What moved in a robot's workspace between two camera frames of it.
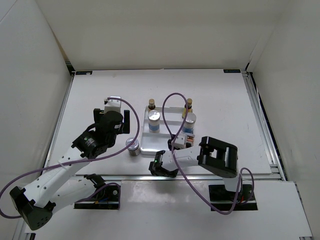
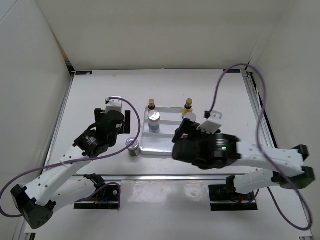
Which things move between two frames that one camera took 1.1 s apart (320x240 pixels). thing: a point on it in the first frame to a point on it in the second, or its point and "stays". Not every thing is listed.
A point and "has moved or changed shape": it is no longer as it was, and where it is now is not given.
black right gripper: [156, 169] to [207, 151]
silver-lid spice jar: [153, 117] stays
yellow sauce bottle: [189, 101] stays
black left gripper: [124, 129] stays
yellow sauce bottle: [151, 106] stays
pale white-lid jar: [190, 139] has moved or changed shape
